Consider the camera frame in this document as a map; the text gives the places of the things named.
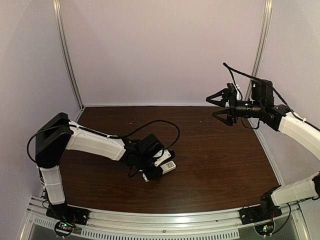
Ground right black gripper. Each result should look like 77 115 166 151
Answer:
206 89 264 127

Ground white remote control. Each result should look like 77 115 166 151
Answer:
142 160 176 182

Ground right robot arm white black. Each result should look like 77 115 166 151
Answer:
206 79 320 221

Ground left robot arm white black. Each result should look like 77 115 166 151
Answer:
30 112 172 222

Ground left round circuit board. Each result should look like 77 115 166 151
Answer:
53 221 75 238

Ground round circuit board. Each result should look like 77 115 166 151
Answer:
254 221 275 237
53 221 75 238

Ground right round circuit board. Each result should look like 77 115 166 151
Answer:
254 221 275 237

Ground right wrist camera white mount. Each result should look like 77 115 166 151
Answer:
227 83 243 101

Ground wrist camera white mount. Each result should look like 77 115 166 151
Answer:
153 149 175 167
227 83 243 101

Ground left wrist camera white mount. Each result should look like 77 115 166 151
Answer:
153 149 175 167

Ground right black camera cable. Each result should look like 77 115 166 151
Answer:
222 62 320 131

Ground black camera cable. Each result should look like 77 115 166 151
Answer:
119 119 181 151
222 62 320 131

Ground left black camera cable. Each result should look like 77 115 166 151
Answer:
119 119 181 151

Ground front aluminium rail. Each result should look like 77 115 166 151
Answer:
24 194 306 240

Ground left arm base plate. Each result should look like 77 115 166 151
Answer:
45 203 90 226

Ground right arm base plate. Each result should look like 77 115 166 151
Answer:
238 205 282 225

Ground right aluminium frame post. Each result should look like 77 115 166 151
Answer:
241 0 274 108

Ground aluminium frame post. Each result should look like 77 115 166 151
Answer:
241 0 274 108
52 0 84 110

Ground left aluminium frame post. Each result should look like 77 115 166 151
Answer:
52 0 84 110

